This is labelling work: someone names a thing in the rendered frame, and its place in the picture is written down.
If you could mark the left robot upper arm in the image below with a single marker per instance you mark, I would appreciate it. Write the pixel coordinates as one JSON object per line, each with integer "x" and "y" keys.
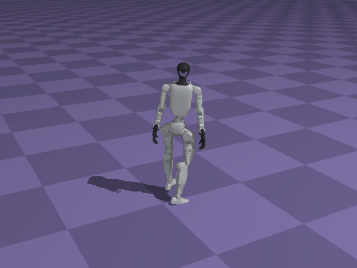
{"x": 163, "y": 96}

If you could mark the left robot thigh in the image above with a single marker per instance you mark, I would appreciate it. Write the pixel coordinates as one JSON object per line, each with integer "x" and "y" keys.
{"x": 168, "y": 142}

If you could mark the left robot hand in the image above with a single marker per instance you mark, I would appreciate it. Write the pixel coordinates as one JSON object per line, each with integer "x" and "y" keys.
{"x": 155, "y": 128}

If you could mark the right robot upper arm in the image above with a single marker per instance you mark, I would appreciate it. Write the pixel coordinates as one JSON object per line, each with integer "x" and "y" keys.
{"x": 198, "y": 99}

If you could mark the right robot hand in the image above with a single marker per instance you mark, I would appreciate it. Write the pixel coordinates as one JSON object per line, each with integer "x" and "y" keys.
{"x": 202, "y": 139}

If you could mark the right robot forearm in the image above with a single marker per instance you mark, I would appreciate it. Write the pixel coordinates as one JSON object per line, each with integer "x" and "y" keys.
{"x": 200, "y": 121}

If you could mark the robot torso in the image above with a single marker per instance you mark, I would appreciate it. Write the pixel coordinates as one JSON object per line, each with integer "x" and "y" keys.
{"x": 180, "y": 104}

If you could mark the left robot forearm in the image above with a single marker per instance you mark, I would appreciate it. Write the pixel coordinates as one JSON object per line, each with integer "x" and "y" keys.
{"x": 158, "y": 116}

